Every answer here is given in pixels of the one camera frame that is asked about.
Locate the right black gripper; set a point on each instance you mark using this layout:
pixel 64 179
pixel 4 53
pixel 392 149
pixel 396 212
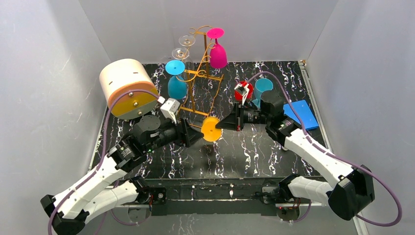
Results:
pixel 240 117

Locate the yellow wine glass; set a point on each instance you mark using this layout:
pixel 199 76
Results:
pixel 211 133

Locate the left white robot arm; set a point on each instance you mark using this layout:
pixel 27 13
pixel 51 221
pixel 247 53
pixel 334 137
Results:
pixel 70 210

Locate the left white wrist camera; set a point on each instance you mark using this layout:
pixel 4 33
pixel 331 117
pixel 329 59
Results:
pixel 170 108

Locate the clear wine glass rear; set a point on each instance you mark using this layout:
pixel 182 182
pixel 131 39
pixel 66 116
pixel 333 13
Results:
pixel 187 40

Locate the clear wine glass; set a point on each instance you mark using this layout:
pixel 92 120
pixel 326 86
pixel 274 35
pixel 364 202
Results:
pixel 180 53
pixel 187 40

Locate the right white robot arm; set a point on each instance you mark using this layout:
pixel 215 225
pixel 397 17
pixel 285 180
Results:
pixel 346 189

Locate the light blue wine glass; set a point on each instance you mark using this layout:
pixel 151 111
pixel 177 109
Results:
pixel 177 88
pixel 260 86

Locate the cream orange yellow cylinder box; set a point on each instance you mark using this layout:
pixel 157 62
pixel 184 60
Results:
pixel 126 84

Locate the blue flat sheet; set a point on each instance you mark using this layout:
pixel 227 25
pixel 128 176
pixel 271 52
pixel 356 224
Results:
pixel 303 110

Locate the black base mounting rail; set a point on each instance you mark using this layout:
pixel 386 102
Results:
pixel 218 196

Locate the magenta wine glass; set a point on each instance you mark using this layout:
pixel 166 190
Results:
pixel 218 55

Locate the clear wine glass front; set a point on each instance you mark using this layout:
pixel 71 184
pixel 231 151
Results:
pixel 180 53

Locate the gold wire wine glass rack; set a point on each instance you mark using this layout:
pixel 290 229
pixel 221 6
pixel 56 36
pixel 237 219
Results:
pixel 202 86

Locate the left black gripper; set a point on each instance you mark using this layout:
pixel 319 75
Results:
pixel 183 136

